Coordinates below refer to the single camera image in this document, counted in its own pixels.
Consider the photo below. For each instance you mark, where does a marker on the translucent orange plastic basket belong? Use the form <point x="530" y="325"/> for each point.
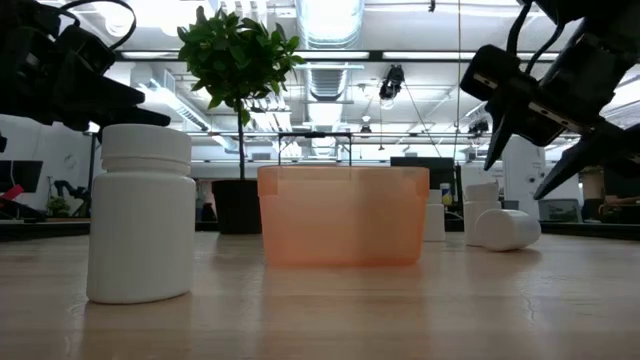
<point x="345" y="220"/>

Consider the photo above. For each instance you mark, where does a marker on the small yellow-label bottle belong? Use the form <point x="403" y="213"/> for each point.
<point x="446" y="195"/>

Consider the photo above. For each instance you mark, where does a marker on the black computer monitor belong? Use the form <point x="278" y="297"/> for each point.
<point x="622" y="187"/>
<point x="442" y="172"/>
<point x="20" y="176"/>

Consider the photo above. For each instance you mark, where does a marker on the white plastic pill bottle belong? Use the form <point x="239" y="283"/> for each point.
<point x="475" y="210"/>
<point x="142" y="225"/>
<point x="510" y="230"/>
<point x="436" y="220"/>

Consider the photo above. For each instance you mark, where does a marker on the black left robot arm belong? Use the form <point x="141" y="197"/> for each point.
<point x="15" y="7"/>

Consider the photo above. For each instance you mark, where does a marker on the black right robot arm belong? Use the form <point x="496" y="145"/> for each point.
<point x="600" y="15"/>

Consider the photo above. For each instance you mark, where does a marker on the potted tree in black pot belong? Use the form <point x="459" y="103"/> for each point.
<point x="235" y="55"/>

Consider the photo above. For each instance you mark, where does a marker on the black table edge frame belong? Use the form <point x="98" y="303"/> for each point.
<point x="40" y="229"/>

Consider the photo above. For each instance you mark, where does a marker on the black metal frame stand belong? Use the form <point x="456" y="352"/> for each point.
<point x="315" y="135"/>

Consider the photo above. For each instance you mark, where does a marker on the black ceiling camera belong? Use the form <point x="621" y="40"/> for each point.
<point x="477" y="127"/>
<point x="391" y="82"/>

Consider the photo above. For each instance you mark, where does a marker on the black vertical pole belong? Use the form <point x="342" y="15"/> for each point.
<point x="93" y="165"/>

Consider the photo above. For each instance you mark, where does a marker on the silver ceiling air duct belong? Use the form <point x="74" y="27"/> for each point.
<point x="327" y="30"/>

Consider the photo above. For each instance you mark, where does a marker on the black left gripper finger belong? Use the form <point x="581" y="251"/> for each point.
<point x="130" y="119"/>
<point x="110" y="92"/>

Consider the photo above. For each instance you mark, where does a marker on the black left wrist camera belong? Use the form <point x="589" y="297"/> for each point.
<point x="87" y="47"/>

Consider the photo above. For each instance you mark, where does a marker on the grey storage bin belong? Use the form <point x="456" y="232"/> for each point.
<point x="560" y="210"/>

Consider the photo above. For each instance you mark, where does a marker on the white square pillar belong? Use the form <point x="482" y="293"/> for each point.
<point x="525" y="170"/>

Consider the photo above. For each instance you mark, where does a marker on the black overhead light bar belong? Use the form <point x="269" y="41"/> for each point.
<point x="380" y="56"/>

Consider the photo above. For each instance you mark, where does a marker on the small green plant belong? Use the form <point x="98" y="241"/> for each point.
<point x="58" y="206"/>

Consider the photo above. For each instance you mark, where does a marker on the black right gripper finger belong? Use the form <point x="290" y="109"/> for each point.
<point x="500" y="135"/>
<point x="595" y="150"/>

